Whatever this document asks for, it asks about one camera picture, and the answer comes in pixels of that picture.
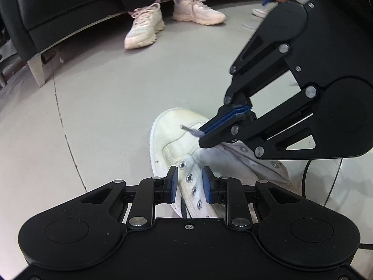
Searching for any pink chunky sneaker right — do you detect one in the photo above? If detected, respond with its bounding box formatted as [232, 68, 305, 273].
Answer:
[173, 0, 226, 26]

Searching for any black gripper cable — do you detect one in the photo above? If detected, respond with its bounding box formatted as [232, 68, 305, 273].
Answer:
[300, 157, 373, 249]

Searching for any white shoelace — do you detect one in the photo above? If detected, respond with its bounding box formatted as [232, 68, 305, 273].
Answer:
[180, 125, 205, 138]

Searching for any white canvas sneaker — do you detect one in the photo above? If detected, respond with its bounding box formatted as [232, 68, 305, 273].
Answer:
[149, 108, 299, 219]

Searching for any black leather sofa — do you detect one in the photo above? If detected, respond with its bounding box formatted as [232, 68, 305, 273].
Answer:
[0, 0, 272, 88]

